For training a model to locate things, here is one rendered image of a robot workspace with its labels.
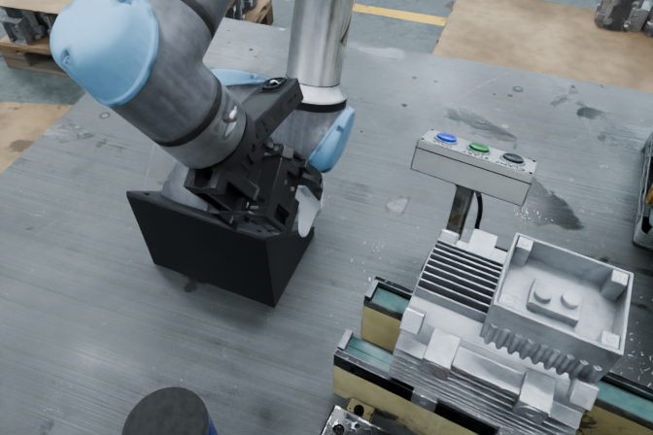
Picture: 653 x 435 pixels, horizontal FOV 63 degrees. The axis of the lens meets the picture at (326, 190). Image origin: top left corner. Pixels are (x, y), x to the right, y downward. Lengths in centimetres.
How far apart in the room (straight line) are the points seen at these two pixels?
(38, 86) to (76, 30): 269
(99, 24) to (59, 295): 72
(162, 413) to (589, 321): 42
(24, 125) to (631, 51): 292
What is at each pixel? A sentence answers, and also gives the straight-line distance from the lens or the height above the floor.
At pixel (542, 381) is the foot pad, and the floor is 107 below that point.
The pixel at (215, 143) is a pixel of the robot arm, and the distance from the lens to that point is 45.
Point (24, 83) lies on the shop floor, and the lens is 314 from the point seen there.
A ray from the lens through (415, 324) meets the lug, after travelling 60.
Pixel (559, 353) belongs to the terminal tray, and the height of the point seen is 111.
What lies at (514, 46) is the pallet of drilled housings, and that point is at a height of 15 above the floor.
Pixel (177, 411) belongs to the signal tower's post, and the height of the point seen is 122.
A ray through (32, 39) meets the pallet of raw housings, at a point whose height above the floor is 16.
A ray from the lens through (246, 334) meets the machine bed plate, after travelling 91.
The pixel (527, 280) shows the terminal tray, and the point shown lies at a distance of 62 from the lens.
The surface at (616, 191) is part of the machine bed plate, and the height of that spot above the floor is 80.
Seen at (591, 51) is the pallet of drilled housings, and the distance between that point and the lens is 301.
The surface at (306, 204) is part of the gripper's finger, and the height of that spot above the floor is 115.
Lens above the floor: 160
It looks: 47 degrees down
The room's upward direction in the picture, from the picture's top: straight up
